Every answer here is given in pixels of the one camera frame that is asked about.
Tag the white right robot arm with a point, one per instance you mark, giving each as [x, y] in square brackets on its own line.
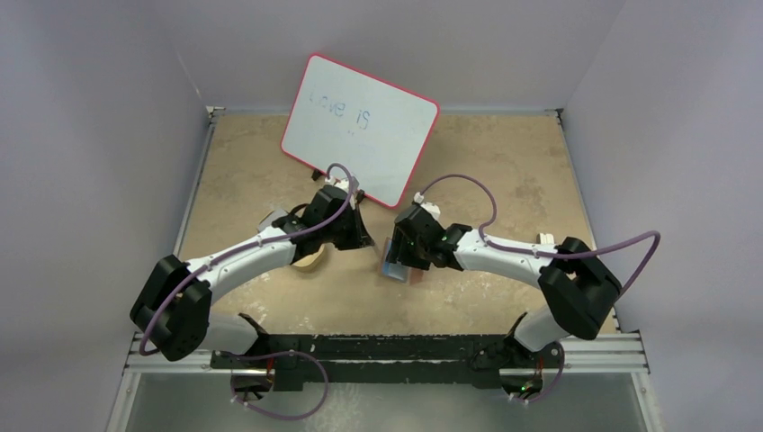
[578, 289]

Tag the pink framed whiteboard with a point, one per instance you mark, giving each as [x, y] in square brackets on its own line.
[374, 128]

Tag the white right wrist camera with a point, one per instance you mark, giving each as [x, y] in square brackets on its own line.
[430, 207]

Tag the cream oval tray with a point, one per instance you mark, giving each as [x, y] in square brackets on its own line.
[311, 262]

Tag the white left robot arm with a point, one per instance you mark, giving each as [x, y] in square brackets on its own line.
[173, 310]

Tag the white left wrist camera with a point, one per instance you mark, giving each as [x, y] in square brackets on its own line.
[350, 185]

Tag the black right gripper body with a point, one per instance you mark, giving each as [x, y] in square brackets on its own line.
[406, 249]

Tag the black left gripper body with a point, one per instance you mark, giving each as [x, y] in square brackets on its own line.
[345, 234]

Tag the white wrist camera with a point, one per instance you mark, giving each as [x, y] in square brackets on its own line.
[350, 185]
[430, 207]

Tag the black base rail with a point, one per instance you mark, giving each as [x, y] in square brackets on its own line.
[511, 362]

